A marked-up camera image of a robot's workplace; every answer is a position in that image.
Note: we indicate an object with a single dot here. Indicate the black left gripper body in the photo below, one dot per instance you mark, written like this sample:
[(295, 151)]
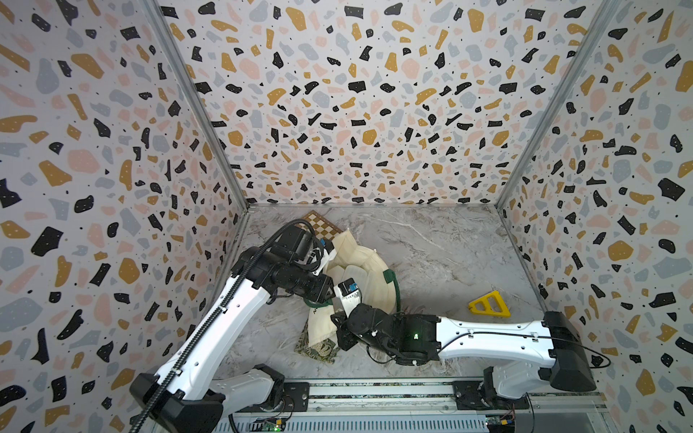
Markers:
[(311, 285)]

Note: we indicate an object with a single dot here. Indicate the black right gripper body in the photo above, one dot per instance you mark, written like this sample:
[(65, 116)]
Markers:
[(351, 336)]

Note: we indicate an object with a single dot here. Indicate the cream canvas tote bag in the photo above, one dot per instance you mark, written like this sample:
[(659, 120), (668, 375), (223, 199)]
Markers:
[(375, 281)]

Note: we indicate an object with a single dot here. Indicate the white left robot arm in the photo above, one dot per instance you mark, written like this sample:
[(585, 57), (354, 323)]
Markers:
[(183, 395)]

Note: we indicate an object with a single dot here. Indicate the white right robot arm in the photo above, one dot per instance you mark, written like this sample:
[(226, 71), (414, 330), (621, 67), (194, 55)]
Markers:
[(536, 353)]

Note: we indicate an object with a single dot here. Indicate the wooden chess board box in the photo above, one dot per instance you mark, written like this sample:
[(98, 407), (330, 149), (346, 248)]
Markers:
[(324, 229)]

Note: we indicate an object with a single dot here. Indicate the yellow triangular plastic piece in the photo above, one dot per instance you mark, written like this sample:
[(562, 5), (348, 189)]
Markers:
[(490, 305)]

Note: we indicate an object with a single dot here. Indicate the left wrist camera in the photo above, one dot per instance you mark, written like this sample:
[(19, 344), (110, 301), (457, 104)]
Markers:
[(322, 251)]

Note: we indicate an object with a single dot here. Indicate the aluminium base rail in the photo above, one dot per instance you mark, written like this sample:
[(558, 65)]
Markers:
[(420, 405)]

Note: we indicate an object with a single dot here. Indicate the aluminium corner post left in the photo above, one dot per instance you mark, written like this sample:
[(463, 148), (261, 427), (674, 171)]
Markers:
[(163, 35)]

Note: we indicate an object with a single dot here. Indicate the aluminium corner post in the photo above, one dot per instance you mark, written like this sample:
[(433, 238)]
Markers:
[(606, 12), (163, 35)]

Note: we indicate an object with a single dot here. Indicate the aluminium corner post right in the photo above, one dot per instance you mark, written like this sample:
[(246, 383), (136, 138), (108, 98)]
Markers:
[(606, 12)]

